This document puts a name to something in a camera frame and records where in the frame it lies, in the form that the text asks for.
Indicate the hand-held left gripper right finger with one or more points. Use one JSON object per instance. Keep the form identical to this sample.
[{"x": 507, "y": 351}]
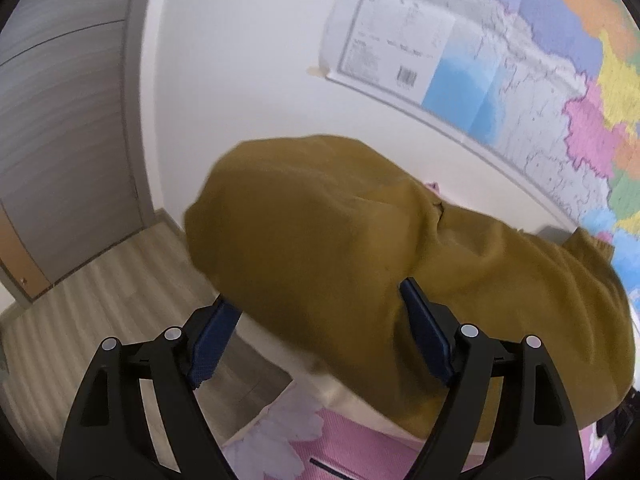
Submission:
[{"x": 425, "y": 330}]

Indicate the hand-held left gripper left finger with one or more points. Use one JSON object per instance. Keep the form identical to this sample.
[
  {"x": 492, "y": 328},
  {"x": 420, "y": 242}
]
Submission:
[{"x": 212, "y": 340}]

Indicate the mustard brown jacket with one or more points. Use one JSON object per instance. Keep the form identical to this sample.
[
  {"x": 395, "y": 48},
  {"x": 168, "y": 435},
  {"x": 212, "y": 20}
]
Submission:
[{"x": 325, "y": 220}]

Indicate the pink daisy bed sheet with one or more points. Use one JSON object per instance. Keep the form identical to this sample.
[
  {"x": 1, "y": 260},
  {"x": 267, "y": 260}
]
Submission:
[{"x": 350, "y": 440}]

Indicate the brown wooden panel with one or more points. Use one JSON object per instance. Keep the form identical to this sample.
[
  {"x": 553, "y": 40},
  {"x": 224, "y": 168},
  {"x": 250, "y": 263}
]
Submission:
[{"x": 20, "y": 255}]

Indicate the grey door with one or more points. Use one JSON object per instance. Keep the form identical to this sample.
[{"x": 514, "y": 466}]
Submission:
[{"x": 65, "y": 135}]

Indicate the colourful wall map poster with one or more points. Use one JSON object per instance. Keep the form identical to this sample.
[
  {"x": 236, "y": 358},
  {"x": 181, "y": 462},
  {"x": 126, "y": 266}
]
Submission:
[{"x": 525, "y": 60}]

